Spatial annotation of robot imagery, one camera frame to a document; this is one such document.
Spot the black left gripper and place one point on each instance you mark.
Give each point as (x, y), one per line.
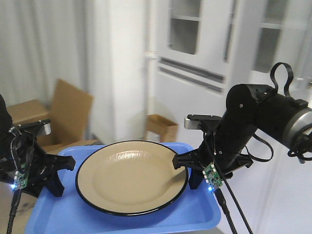
(19, 151)

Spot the green circuit board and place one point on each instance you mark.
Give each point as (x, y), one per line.
(20, 180)
(212, 178)

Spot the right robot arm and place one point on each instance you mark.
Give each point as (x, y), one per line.
(249, 107)

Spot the green left circuit board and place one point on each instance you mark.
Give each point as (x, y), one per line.
(20, 180)

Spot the green right circuit board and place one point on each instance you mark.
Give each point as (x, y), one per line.
(212, 178)

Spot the beige plate with black rim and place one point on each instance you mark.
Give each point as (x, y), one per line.
(130, 178)

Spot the grey curtain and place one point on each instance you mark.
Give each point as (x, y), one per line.
(42, 41)

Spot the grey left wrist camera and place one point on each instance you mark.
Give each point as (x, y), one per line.
(44, 127)

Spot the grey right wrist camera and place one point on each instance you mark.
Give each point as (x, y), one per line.
(192, 121)

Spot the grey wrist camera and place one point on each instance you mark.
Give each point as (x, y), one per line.
(44, 127)
(192, 121)

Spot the blue plastic tray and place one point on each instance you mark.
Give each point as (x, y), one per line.
(194, 210)

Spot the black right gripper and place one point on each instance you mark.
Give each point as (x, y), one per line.
(224, 141)

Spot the white glass door cabinet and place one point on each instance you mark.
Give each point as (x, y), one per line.
(204, 47)

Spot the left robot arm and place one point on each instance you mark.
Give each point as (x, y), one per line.
(24, 164)

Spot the large open cardboard box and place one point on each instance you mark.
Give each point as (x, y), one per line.
(69, 115)

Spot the small cardboard box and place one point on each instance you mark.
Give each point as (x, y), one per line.
(166, 129)

